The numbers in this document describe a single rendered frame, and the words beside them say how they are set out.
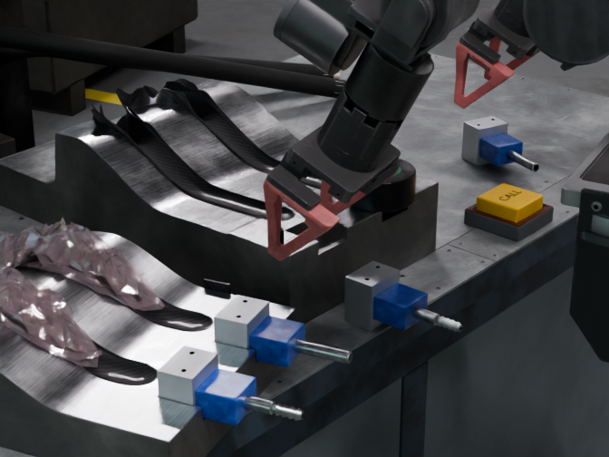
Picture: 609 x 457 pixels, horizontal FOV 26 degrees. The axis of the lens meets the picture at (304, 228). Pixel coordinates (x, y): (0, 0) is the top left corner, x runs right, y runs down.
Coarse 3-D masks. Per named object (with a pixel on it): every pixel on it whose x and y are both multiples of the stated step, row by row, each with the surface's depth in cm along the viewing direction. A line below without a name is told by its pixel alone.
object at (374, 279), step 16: (368, 272) 140; (384, 272) 140; (352, 288) 139; (368, 288) 138; (384, 288) 139; (400, 288) 139; (352, 304) 140; (368, 304) 138; (384, 304) 137; (400, 304) 136; (416, 304) 137; (352, 320) 141; (368, 320) 139; (384, 320) 138; (400, 320) 137; (416, 320) 138; (432, 320) 136; (448, 320) 135
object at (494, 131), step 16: (464, 128) 182; (480, 128) 179; (496, 128) 180; (464, 144) 182; (480, 144) 180; (496, 144) 177; (512, 144) 177; (480, 160) 181; (496, 160) 177; (512, 160) 178; (528, 160) 174
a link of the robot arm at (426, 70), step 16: (352, 32) 105; (368, 32) 105; (352, 48) 106; (368, 48) 105; (336, 64) 107; (368, 64) 104; (384, 64) 103; (400, 64) 104; (416, 64) 104; (432, 64) 106; (352, 80) 106; (368, 80) 105; (384, 80) 104; (400, 80) 104; (416, 80) 104; (352, 96) 106; (368, 96) 105; (384, 96) 105; (400, 96) 105; (416, 96) 106; (368, 112) 106; (384, 112) 106; (400, 112) 106
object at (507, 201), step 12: (492, 192) 164; (504, 192) 164; (516, 192) 164; (528, 192) 164; (480, 204) 162; (492, 204) 161; (504, 204) 160; (516, 204) 160; (528, 204) 161; (540, 204) 163; (504, 216) 161; (516, 216) 159
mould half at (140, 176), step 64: (192, 128) 161; (256, 128) 165; (0, 192) 168; (64, 192) 159; (128, 192) 150; (256, 192) 152; (192, 256) 146; (256, 256) 139; (320, 256) 140; (384, 256) 149
